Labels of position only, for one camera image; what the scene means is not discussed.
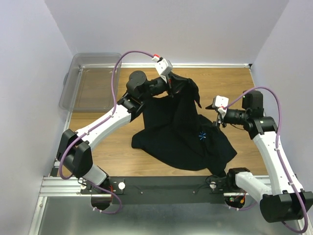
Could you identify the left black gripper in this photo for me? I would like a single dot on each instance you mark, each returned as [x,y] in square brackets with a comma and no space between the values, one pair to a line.
[169,82]

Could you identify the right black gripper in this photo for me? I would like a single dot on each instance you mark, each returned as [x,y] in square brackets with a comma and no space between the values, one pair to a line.
[219,120]

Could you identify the black t shirt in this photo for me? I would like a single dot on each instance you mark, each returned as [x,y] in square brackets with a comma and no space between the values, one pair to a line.
[178,136]

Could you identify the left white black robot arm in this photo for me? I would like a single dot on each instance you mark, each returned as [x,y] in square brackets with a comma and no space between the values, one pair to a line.
[75,148]

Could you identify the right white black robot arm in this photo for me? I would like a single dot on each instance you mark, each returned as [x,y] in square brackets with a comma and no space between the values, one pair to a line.
[285,199]

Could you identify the clear plastic bin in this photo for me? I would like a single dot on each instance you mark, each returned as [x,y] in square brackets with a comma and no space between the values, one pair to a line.
[87,85]

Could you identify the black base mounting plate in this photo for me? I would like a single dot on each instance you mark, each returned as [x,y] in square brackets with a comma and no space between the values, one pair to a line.
[165,190]

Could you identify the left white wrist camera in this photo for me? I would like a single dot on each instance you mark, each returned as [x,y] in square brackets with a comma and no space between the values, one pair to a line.
[162,66]

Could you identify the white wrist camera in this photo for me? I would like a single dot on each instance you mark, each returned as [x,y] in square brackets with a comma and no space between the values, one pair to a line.
[162,66]
[219,104]

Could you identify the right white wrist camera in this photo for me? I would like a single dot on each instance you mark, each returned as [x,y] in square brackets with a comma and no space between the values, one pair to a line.
[219,104]

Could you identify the aluminium frame rail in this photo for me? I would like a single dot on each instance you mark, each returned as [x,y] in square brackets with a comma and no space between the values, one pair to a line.
[56,187]

